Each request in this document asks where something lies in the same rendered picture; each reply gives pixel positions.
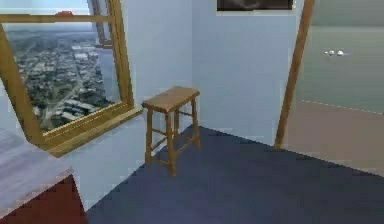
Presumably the wooden stool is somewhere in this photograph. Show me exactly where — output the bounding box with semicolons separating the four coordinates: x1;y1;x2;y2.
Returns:
141;86;202;177

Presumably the wooden framed window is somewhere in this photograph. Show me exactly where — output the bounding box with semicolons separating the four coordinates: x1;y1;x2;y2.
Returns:
0;0;144;159

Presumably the red cabinet with pale top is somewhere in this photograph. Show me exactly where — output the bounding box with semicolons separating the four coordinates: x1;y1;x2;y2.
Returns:
0;128;89;224

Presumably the wooden door frame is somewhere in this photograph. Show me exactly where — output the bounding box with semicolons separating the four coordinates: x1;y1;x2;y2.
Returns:
273;0;316;150

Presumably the dark framed wall picture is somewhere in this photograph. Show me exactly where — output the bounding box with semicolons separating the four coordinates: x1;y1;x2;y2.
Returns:
216;0;297;16

